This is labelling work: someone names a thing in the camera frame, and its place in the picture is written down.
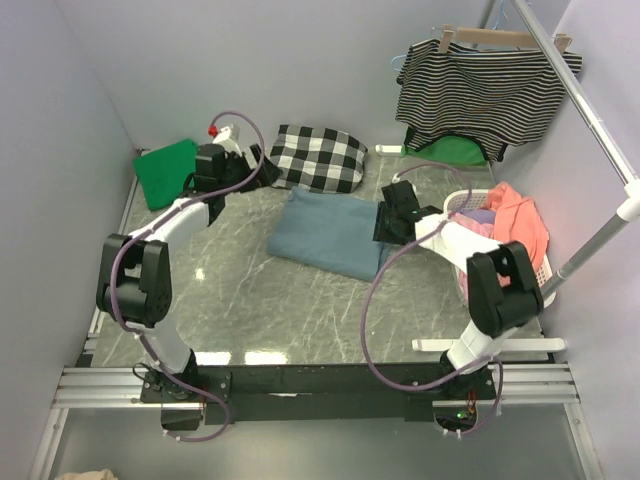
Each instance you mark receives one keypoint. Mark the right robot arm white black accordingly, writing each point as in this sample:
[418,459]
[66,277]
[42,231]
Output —
[502,289]

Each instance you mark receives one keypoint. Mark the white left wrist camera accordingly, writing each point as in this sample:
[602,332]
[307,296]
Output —
[226,137]

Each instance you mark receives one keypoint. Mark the green garment under striped shirt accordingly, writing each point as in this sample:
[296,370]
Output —
[450,150]

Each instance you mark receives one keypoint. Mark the beige cloth at bottom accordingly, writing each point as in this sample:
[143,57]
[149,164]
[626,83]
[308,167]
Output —
[103,474]

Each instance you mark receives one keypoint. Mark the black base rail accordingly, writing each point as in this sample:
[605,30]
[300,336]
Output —
[302,392]

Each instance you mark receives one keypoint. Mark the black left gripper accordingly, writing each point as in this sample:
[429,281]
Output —
[252,163]

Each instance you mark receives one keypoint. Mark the blue t shirt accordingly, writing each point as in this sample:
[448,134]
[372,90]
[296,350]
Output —
[331,232]

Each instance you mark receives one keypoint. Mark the white laundry basket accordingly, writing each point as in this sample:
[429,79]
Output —
[458,201]

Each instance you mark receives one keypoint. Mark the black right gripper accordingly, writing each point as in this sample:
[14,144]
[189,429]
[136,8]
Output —
[381,223]

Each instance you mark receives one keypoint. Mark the folded green t shirt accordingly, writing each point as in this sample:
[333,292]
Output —
[162,172]

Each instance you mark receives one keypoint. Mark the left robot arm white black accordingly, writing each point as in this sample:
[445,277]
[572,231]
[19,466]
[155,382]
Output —
[135,279]

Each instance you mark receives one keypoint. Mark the coral pink shirt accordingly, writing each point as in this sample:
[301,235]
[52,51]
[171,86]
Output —
[517,219]

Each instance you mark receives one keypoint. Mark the black white checkered shirt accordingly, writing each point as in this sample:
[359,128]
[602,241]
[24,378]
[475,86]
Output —
[319,160]

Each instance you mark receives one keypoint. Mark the silver clothes rack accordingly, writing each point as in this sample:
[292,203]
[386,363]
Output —
[587,181]

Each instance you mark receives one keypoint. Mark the black white striped shirt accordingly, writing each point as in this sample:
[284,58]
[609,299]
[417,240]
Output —
[496,99]

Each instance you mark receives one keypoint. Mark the lilac garment in basket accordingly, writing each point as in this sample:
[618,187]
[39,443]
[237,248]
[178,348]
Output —
[481,216]

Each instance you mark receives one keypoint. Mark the wooden clip hanger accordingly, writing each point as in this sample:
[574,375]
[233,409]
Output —
[479,36]

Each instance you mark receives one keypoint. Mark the aluminium frame rail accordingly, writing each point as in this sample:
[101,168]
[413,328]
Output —
[98,422]

